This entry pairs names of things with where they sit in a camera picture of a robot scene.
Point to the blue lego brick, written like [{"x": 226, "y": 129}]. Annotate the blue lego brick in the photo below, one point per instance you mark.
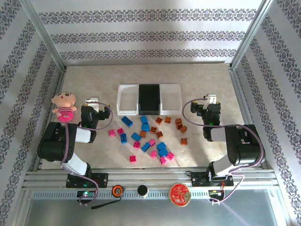
[
  {"x": 126, "y": 121},
  {"x": 123, "y": 138},
  {"x": 144, "y": 119},
  {"x": 136, "y": 136},
  {"x": 145, "y": 147},
  {"x": 145, "y": 127},
  {"x": 161, "y": 146},
  {"x": 162, "y": 152}
]

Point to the orange lego brick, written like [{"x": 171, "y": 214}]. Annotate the orange lego brick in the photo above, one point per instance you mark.
[
  {"x": 143, "y": 134},
  {"x": 183, "y": 128},
  {"x": 184, "y": 141},
  {"x": 159, "y": 120},
  {"x": 160, "y": 134},
  {"x": 168, "y": 119},
  {"x": 153, "y": 130},
  {"x": 179, "y": 122}
]

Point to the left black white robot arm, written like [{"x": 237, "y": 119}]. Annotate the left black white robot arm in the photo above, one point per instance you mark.
[{"x": 50, "y": 143}]

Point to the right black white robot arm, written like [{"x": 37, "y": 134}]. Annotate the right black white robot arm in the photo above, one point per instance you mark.
[{"x": 247, "y": 146}]

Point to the white plastic bin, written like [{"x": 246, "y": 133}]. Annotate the white plastic bin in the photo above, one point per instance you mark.
[
  {"x": 127, "y": 101},
  {"x": 171, "y": 101}
]

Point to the pink plush doll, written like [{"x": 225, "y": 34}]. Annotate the pink plush doll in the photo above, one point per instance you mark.
[{"x": 64, "y": 99}]

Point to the black plastic bin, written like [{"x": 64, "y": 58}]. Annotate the black plastic bin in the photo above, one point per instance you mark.
[{"x": 149, "y": 99}]

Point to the thin aluminium cross bar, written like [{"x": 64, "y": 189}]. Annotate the thin aluminium cross bar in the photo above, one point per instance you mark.
[{"x": 145, "y": 63}]

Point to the small circuit board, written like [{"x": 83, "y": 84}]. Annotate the small circuit board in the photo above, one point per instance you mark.
[
  {"x": 215, "y": 193},
  {"x": 87, "y": 194}
]

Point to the orange black tape measure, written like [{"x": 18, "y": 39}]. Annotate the orange black tape measure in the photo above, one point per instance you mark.
[{"x": 117, "y": 191}]

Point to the red round badge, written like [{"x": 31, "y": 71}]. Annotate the red round badge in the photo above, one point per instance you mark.
[{"x": 179, "y": 195}]

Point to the black round knob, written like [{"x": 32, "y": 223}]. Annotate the black round knob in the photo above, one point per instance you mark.
[{"x": 142, "y": 190}]

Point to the grey metal panel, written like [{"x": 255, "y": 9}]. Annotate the grey metal panel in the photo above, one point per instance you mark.
[{"x": 150, "y": 214}]

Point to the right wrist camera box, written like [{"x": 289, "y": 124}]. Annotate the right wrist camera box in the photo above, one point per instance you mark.
[{"x": 211, "y": 97}]

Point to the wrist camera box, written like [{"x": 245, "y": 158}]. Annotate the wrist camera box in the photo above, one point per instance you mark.
[
  {"x": 211, "y": 97},
  {"x": 92, "y": 100}
]

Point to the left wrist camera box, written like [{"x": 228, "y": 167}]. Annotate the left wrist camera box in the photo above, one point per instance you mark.
[{"x": 92, "y": 100}]

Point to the aluminium side rail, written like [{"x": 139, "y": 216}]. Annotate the aluminium side rail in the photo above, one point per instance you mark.
[
  {"x": 242, "y": 99},
  {"x": 50, "y": 113}
]

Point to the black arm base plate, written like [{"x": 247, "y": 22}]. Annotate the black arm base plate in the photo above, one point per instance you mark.
[
  {"x": 102, "y": 180},
  {"x": 198, "y": 180}
]

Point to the aluminium corner post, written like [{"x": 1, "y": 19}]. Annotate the aluminium corner post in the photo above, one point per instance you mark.
[
  {"x": 251, "y": 30},
  {"x": 42, "y": 33}
]

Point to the aluminium mounting rail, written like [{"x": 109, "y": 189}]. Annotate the aluminium mounting rail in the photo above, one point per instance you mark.
[{"x": 150, "y": 176}]

